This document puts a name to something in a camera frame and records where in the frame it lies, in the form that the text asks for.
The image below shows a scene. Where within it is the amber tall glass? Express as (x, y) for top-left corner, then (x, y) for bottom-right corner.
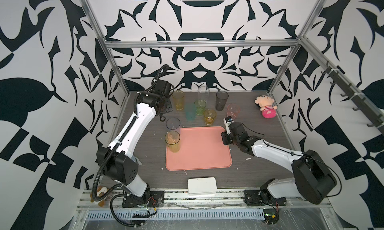
(172, 90), (185, 111)

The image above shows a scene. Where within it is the pink glass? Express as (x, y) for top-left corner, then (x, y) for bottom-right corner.
(227, 104), (241, 120)

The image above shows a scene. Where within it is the blue-purple glass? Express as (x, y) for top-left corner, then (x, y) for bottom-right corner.
(166, 118), (181, 133)

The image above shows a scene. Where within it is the pink tray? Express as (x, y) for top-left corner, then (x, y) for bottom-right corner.
(166, 127), (232, 171)

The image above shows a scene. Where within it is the yellow-green glass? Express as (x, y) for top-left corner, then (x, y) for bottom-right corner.
(165, 131), (181, 153)

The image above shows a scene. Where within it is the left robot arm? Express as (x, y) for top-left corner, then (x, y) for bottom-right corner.
(92, 80), (174, 201)

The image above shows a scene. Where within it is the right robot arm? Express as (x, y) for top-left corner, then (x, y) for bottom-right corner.
(221, 117), (340, 205)

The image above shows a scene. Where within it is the yellow short glass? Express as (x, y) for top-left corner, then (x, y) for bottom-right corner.
(203, 109), (217, 126)

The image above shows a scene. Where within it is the teal glass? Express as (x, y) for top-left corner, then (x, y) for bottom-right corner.
(185, 103), (196, 122)

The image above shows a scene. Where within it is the pink plush doll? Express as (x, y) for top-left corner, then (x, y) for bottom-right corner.
(255, 95), (277, 119)

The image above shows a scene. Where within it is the clear tall glass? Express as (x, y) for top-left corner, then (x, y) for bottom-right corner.
(198, 86), (210, 102)

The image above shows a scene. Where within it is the dark grey glass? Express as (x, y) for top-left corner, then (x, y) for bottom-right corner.
(215, 90), (229, 111)

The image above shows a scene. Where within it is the green small glass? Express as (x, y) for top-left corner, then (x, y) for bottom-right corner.
(195, 99), (207, 116)

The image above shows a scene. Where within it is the white box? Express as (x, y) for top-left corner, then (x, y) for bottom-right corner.
(188, 177), (217, 196)

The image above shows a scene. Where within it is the brown white plush toy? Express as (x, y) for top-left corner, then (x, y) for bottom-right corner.
(90, 186), (112, 207)

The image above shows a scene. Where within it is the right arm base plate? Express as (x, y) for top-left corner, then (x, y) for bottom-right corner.
(244, 190), (287, 207)

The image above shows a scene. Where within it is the white cable duct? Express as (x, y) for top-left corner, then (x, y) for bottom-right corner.
(85, 208), (266, 221)

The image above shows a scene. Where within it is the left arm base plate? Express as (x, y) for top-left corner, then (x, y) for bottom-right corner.
(122, 191), (165, 208)

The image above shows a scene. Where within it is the wall hook rail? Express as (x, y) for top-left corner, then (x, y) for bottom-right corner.
(322, 65), (384, 135)

